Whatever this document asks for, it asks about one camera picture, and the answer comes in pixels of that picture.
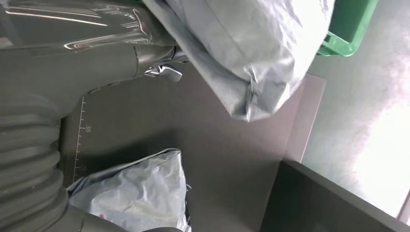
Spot white courier bag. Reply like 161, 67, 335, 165
66, 148, 192, 232

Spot black scanner base platform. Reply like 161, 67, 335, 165
59, 62, 327, 232

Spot grey courier bag, red stripes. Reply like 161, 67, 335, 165
142, 0, 336, 123

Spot black scanner column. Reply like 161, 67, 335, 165
260, 160, 410, 232

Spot green plastic crate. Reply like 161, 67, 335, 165
317, 0, 379, 58

